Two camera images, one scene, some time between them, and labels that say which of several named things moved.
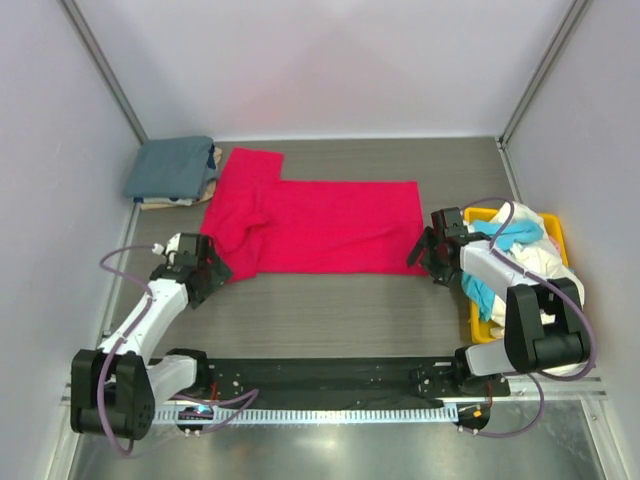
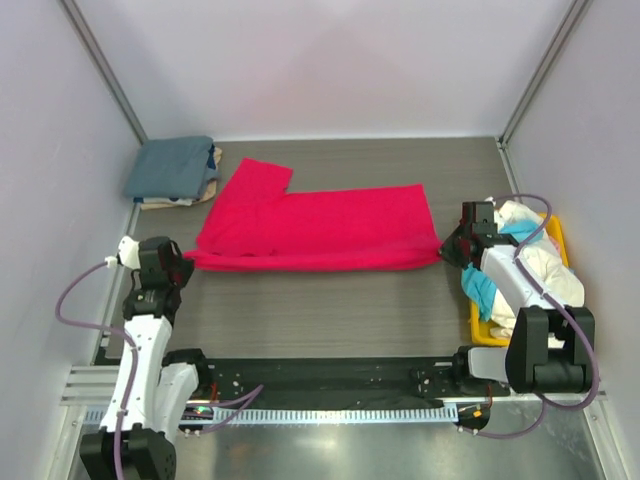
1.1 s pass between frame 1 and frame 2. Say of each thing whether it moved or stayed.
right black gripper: moved
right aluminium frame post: stayed
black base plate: stayed
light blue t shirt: stayed
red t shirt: moved
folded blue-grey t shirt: stayed
